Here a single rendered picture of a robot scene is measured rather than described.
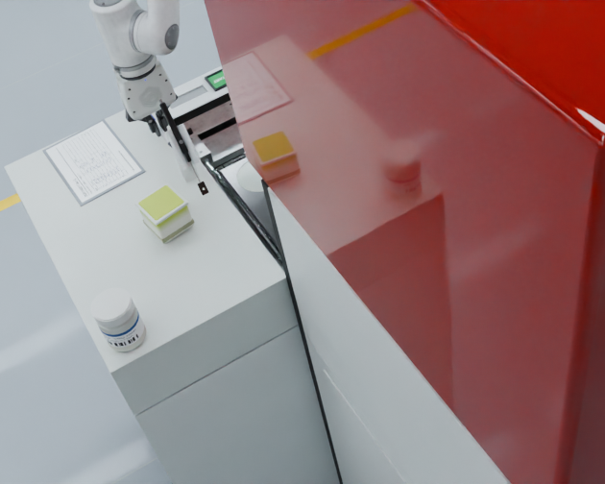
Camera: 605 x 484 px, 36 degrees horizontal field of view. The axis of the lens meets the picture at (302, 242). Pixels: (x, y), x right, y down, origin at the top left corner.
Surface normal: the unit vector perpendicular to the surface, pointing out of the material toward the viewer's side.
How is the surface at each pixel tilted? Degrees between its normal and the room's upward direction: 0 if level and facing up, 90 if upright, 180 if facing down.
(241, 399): 90
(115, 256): 0
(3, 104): 0
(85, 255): 0
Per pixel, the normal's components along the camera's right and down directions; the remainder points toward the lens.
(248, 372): 0.49, 0.61
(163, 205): -0.15, -0.65
